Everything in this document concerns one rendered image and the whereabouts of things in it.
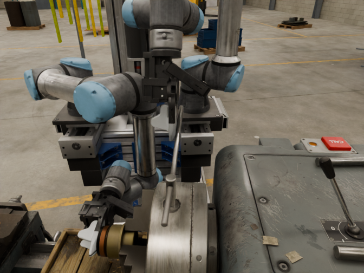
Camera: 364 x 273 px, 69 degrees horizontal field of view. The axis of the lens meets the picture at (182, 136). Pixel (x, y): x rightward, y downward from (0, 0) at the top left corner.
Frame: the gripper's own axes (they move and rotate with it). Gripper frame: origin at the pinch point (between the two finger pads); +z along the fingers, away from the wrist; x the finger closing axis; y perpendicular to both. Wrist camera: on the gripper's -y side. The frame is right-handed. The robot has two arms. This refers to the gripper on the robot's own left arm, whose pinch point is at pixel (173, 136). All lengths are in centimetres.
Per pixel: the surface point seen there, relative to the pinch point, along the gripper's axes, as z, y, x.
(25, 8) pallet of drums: -276, 668, -1011
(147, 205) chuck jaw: 18.2, 6.5, 1.5
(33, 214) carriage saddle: 36, 53, -22
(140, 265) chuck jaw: 27.5, 6.1, 12.0
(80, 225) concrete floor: 100, 83, -122
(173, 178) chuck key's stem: 6.0, -1.2, 13.5
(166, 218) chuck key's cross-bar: 11.0, -0.5, 20.6
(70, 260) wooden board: 44, 34, -10
